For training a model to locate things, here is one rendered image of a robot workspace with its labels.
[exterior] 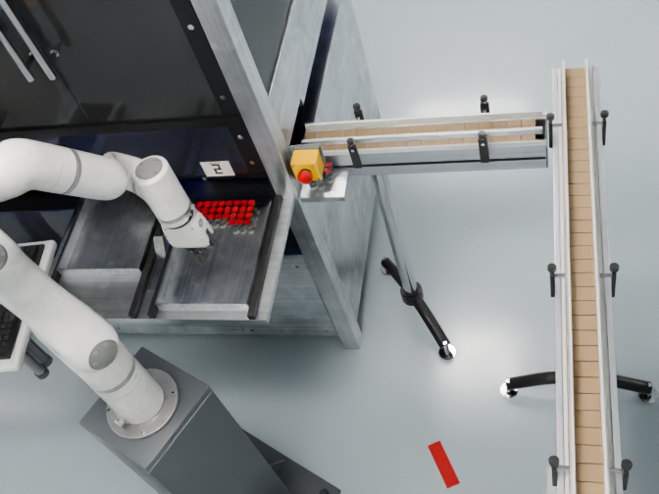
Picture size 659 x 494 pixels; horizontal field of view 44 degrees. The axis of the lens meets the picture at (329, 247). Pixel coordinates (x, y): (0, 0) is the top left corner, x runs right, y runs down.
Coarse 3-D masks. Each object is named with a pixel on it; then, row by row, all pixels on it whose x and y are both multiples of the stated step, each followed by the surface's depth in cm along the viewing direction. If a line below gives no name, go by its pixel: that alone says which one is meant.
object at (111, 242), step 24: (96, 216) 245; (120, 216) 243; (144, 216) 241; (72, 240) 239; (96, 240) 239; (120, 240) 237; (144, 240) 235; (72, 264) 236; (96, 264) 234; (120, 264) 232; (144, 264) 228
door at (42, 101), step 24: (0, 24) 194; (24, 24) 193; (0, 48) 201; (24, 48) 200; (0, 72) 208; (0, 96) 215; (24, 96) 214; (48, 96) 213; (72, 96) 211; (0, 120) 223; (24, 120) 222; (48, 120) 220; (72, 120) 219
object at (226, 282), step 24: (264, 216) 230; (216, 240) 228; (240, 240) 226; (264, 240) 222; (168, 264) 223; (192, 264) 225; (216, 264) 223; (240, 264) 221; (168, 288) 222; (192, 288) 220; (216, 288) 218; (240, 288) 217
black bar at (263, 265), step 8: (280, 200) 230; (272, 216) 227; (272, 224) 225; (272, 232) 223; (272, 240) 223; (264, 248) 220; (264, 256) 219; (264, 264) 217; (264, 272) 216; (256, 280) 215; (264, 280) 216; (256, 288) 213; (256, 296) 212; (256, 304) 210; (248, 312) 209; (256, 312) 210
